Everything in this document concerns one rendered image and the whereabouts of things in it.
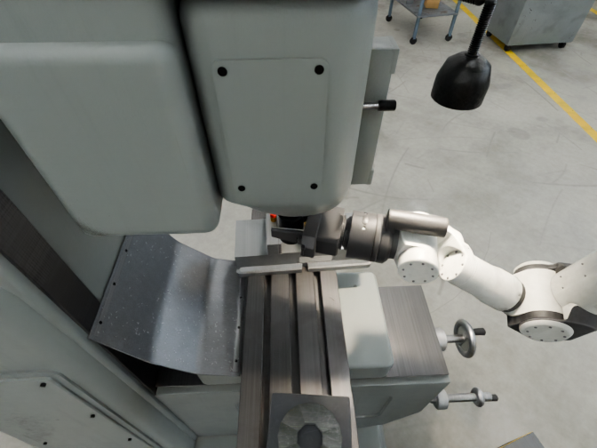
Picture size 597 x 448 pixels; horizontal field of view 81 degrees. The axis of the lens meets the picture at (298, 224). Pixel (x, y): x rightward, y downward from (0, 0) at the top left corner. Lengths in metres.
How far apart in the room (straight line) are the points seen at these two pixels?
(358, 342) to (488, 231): 1.74
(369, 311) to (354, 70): 0.73
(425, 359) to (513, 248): 1.57
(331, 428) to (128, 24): 0.53
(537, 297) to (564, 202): 2.32
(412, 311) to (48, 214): 0.93
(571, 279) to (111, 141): 0.70
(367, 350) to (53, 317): 0.67
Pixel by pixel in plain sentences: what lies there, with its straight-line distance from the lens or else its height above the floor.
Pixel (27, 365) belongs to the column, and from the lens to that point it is 0.82.
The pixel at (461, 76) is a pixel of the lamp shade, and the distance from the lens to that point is 0.54.
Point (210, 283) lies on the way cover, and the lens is 0.98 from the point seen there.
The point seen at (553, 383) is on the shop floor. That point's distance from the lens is 2.15.
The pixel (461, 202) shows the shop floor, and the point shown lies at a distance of 2.67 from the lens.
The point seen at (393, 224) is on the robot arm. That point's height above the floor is 1.29.
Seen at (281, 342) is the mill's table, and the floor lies 0.96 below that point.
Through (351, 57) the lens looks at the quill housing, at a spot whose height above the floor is 1.57.
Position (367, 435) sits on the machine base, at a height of 0.20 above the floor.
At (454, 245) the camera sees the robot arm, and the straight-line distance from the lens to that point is 0.69.
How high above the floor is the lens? 1.72
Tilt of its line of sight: 49 degrees down
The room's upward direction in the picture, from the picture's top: straight up
